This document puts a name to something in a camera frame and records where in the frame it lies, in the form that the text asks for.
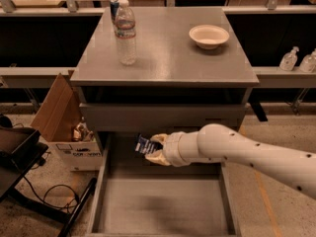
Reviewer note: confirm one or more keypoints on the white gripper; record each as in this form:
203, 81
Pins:
172, 148

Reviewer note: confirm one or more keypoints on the dark blue rxbar wrapper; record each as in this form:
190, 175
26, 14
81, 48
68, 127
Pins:
146, 146

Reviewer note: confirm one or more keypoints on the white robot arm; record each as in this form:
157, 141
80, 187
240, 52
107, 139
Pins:
219, 143

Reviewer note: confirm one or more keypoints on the open grey middle drawer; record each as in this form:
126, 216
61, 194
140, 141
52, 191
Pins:
134, 198

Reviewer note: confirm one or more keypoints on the grey drawer cabinet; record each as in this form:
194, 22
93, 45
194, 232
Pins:
173, 86

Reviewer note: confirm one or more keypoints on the open cardboard box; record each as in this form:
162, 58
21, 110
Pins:
60, 123

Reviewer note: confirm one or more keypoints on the white paper bowl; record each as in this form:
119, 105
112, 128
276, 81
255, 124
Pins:
208, 36

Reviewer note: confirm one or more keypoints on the clear plastic water bottle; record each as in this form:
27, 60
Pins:
125, 32

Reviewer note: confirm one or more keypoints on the blue drink can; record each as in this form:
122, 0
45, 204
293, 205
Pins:
114, 5

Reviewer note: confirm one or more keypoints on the left clear sanitizer bottle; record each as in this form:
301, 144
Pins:
289, 59

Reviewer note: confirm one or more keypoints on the clear sanitizer bottle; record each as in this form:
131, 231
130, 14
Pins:
289, 59
308, 64

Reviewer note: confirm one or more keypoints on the right clear sanitizer bottle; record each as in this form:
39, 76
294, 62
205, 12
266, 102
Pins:
308, 64

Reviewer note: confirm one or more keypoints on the grey metal shelf rail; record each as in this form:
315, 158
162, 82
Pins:
41, 77

